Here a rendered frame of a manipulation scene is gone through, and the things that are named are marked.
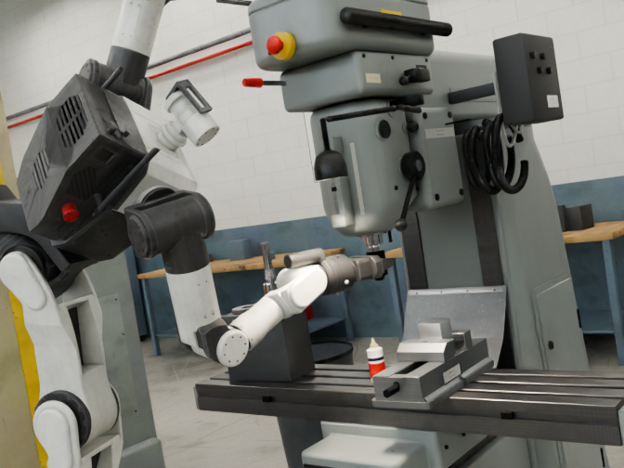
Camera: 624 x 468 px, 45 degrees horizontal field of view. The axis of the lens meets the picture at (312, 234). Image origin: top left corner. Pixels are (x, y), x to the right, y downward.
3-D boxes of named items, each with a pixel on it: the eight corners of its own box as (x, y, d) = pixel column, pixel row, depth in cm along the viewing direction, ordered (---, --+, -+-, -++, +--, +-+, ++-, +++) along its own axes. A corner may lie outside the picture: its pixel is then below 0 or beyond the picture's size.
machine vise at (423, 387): (429, 409, 159) (422, 358, 158) (370, 407, 168) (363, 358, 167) (496, 364, 187) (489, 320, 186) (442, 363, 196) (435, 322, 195)
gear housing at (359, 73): (364, 93, 167) (357, 47, 167) (282, 113, 183) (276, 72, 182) (437, 93, 193) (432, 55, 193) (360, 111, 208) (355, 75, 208)
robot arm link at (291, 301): (332, 284, 171) (293, 321, 164) (310, 284, 179) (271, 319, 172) (319, 261, 169) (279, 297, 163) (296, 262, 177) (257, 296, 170)
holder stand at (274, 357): (291, 382, 202) (279, 308, 201) (228, 381, 215) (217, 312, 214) (316, 369, 212) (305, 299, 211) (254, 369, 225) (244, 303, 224)
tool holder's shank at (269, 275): (269, 281, 212) (263, 242, 211) (279, 280, 210) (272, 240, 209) (263, 283, 209) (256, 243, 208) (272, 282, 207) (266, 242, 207)
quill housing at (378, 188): (387, 233, 173) (365, 95, 171) (318, 240, 186) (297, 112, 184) (428, 223, 187) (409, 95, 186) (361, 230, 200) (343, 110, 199)
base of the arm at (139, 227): (150, 277, 144) (146, 227, 138) (120, 246, 152) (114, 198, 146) (217, 252, 152) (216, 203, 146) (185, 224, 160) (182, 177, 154)
